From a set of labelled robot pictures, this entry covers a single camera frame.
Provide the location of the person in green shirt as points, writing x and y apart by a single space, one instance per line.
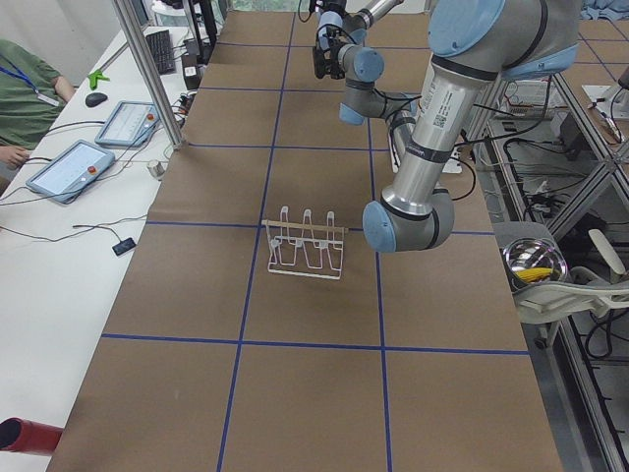
33 95

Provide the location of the black computer mouse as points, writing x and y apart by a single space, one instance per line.
94 99

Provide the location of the red cylinder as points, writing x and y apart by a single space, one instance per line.
27 436

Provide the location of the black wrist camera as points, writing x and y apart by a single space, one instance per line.
326 50

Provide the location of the near teach pendant tablet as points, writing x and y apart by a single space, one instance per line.
67 175

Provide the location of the aluminium frame post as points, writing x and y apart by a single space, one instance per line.
140 51

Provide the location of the green plastic clip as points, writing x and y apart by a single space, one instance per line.
95 78

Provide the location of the white wire cup holder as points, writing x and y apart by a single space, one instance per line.
304 248

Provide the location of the teach pendant tablet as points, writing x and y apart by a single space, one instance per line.
130 124
67 175

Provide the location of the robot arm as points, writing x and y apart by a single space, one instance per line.
473 43
340 53

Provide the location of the far teach pendant tablet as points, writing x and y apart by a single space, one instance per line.
130 124

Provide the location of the steel bowl with corn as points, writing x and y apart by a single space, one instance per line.
533 260

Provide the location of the black keyboard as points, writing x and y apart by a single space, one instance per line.
161 49

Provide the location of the small silver cylinder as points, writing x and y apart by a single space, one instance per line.
156 169

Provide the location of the small black sensor box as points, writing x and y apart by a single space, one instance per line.
124 246

